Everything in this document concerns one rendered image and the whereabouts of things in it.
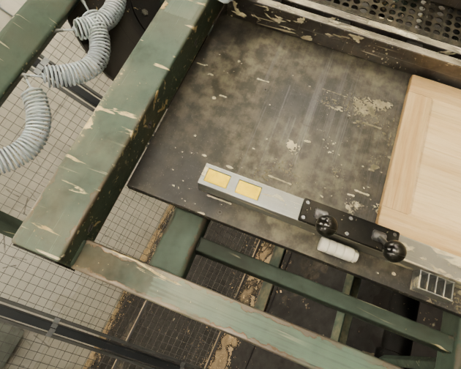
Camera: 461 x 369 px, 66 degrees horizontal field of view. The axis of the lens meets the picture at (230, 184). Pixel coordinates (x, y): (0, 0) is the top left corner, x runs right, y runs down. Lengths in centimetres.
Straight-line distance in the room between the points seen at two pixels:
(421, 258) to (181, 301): 47
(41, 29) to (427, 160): 110
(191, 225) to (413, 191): 50
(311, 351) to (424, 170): 48
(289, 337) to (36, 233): 48
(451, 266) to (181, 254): 54
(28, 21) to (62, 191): 65
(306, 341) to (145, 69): 64
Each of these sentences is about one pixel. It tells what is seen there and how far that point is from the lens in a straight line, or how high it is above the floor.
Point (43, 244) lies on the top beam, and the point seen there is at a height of 187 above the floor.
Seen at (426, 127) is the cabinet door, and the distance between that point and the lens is 98.
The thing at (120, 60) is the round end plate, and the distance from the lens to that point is 136.
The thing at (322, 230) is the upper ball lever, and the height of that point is 153.
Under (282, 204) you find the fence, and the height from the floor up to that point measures 153.
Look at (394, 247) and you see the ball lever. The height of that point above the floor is 144.
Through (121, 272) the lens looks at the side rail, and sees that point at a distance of 71.
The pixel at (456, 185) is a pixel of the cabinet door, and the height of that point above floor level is 123.
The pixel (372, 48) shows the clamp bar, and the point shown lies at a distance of 103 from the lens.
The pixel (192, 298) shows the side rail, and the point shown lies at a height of 162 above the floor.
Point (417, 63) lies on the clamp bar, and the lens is 105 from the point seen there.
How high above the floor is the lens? 196
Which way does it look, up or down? 27 degrees down
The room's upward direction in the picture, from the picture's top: 56 degrees counter-clockwise
